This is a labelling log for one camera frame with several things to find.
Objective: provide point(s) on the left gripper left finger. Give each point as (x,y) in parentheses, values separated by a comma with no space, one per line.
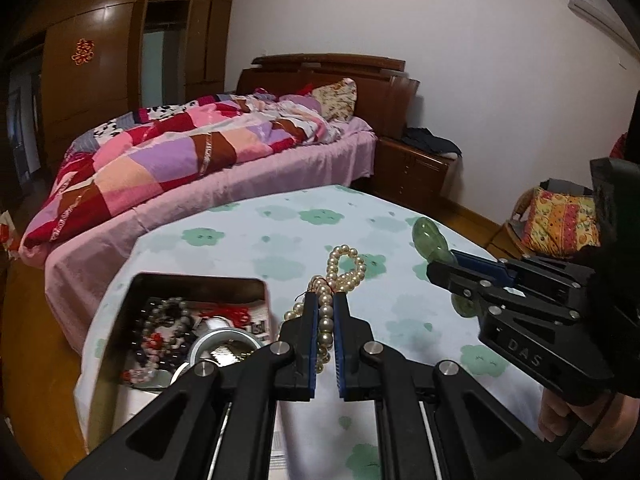
(296,378)

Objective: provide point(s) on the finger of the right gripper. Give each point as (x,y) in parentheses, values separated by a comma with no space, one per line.
(465,282)
(511,272)

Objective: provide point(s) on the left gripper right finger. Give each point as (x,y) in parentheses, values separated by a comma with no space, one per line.
(356,380)

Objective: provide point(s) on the right hand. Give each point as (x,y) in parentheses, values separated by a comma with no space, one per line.
(612,419)

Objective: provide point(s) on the wicker chair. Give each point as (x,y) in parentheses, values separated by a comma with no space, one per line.
(507,241)

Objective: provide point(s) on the colourful floral cushion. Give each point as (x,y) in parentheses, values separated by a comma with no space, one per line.
(559,225)

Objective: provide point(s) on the white paper leaflet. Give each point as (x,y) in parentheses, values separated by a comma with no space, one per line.
(260,325)

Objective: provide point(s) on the wooden nightstand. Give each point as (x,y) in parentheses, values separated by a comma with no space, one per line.
(407,176)

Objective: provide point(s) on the dark clothes on nightstand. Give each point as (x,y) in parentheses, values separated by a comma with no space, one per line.
(424,140)

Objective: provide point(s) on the pink tin box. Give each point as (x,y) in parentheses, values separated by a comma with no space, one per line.
(139,339)

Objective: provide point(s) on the floral pillow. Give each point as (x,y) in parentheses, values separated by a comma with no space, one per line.
(337,101)

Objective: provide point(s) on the pink bed sheet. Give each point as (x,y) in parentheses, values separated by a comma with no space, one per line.
(77,272)

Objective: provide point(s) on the white air conditioner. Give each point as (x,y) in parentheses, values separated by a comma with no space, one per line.
(614,28)

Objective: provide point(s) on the patchwork quilt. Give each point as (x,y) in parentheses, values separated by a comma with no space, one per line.
(149,160)

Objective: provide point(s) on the brown wooden wardrobe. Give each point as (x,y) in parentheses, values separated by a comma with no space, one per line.
(76,98)

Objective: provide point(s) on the red double happiness decal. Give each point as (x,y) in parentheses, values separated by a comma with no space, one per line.
(85,51)

